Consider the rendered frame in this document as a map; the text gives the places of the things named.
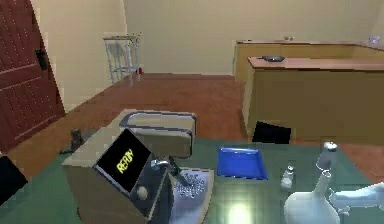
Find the green dining table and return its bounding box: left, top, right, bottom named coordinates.
left=0, top=131, right=384, bottom=224

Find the blue square plate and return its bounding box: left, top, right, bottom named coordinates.
left=217, top=146, right=270, bottom=181

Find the beige coffee machine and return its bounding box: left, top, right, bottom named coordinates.
left=61, top=108, right=215, bottom=224

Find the pale blue metal rack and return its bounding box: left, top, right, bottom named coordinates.
left=103, top=33, right=142, bottom=84

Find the dark grey pan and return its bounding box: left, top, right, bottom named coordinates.
left=262, top=55, right=286, bottom=63

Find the small glass salt shaker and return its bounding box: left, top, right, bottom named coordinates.
left=280, top=165, right=296, bottom=190

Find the small dark grey statuette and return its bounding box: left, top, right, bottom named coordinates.
left=59, top=128, right=86, bottom=155

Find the tan kitchen island counter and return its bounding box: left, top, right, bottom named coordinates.
left=241, top=55, right=384, bottom=146

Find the dark red room door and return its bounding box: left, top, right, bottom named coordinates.
left=0, top=0, right=67, bottom=154

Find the pale glass object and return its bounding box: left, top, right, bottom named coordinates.
left=329, top=182, right=384, bottom=214

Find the tan wall counter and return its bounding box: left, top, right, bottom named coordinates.
left=232, top=39, right=384, bottom=83

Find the black door handle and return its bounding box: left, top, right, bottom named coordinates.
left=35, top=48, right=50, bottom=72

